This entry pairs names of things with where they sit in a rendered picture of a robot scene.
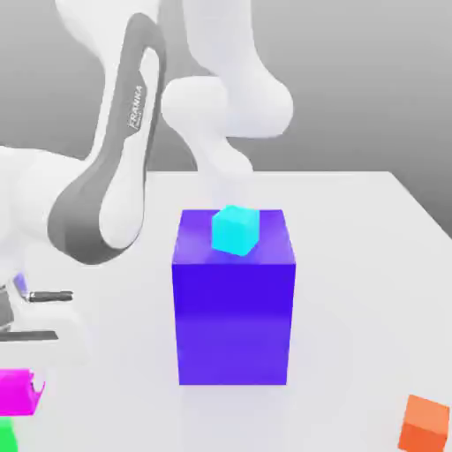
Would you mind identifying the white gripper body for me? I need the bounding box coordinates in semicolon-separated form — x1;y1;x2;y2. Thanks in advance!
0;305;90;368

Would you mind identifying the small magenta cube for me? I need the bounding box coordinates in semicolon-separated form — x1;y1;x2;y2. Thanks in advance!
0;367;46;417

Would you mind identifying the small green cube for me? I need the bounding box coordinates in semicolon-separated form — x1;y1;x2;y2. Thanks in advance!
0;416;19;452

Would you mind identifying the small cyan cube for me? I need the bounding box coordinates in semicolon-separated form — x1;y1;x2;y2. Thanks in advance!
210;204;261;258

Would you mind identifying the small orange cube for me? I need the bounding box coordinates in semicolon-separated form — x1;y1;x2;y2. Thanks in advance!
397;394;451;452

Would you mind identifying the large purple box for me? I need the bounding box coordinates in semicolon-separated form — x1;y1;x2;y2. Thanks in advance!
171;207;297;387

